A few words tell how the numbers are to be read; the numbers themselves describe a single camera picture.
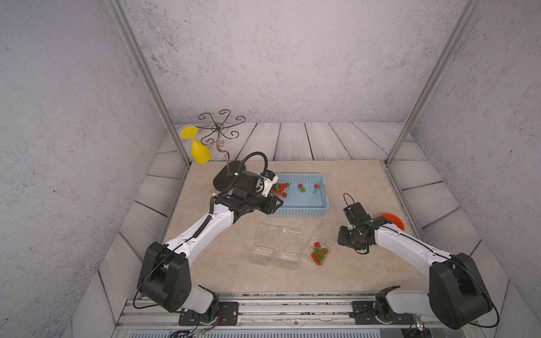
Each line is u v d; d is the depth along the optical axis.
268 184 0.74
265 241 0.92
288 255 0.87
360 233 0.63
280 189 1.08
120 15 0.71
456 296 0.41
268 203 0.72
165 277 0.42
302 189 1.08
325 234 0.91
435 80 0.87
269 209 0.71
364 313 0.72
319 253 0.86
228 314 0.73
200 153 0.96
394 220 0.93
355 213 0.70
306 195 1.08
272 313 0.75
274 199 0.74
